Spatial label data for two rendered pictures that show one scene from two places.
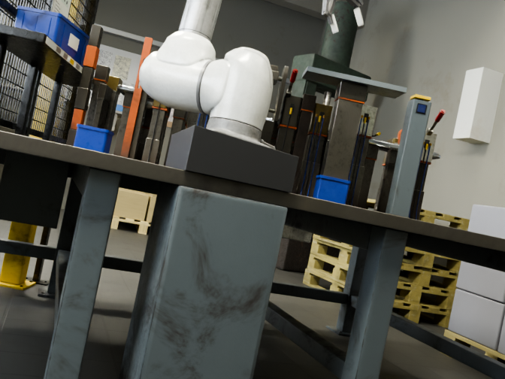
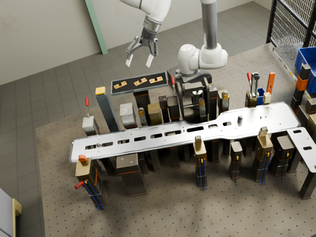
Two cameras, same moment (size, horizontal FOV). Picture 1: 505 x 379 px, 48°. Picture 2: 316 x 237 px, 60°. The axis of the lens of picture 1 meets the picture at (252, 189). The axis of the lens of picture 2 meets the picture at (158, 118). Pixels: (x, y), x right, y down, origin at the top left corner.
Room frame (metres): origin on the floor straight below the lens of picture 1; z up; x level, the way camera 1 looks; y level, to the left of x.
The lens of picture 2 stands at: (3.54, -0.07, 2.26)
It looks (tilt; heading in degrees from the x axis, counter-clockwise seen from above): 45 degrees down; 186
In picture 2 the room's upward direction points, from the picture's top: 12 degrees counter-clockwise
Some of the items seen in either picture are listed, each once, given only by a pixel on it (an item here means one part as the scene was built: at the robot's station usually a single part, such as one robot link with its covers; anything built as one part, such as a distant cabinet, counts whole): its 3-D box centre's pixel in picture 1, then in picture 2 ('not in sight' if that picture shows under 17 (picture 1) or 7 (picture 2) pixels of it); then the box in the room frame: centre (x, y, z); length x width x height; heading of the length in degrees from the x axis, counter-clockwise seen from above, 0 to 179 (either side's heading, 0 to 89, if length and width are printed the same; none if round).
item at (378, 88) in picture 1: (352, 83); (138, 83); (2.11, -0.28, 1.16); 0.37 x 0.14 x 0.02; 93
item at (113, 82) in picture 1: (104, 116); (312, 139); (2.53, 0.71, 0.88); 0.08 x 0.08 x 0.36; 3
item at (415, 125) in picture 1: (407, 159); (109, 115); (2.12, -0.54, 0.92); 0.08 x 0.08 x 0.44; 3
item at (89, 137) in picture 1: (93, 140); (257, 97); (1.96, 0.57, 0.75); 0.11 x 0.10 x 0.09; 93
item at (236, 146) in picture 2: not in sight; (235, 163); (2.60, 0.24, 0.84); 0.10 x 0.05 x 0.29; 3
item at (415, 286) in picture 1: (382, 254); not in sight; (4.77, -1.17, 0.42); 1.21 x 0.81 x 0.83; 19
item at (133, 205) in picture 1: (146, 199); not in sight; (7.07, 1.26, 0.37); 1.19 x 0.85 x 0.73; 19
